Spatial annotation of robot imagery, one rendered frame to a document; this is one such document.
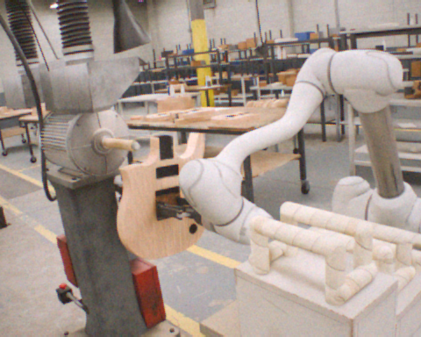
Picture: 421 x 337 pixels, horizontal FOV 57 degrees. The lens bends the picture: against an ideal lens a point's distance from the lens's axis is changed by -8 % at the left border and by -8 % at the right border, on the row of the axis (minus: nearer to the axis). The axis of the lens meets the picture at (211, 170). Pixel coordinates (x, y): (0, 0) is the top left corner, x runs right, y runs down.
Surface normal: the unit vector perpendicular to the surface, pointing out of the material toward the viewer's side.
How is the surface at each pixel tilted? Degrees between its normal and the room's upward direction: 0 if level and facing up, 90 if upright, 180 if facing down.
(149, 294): 90
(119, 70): 90
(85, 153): 93
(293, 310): 90
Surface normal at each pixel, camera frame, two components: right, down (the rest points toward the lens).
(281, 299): -0.77, 0.25
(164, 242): 0.68, 0.11
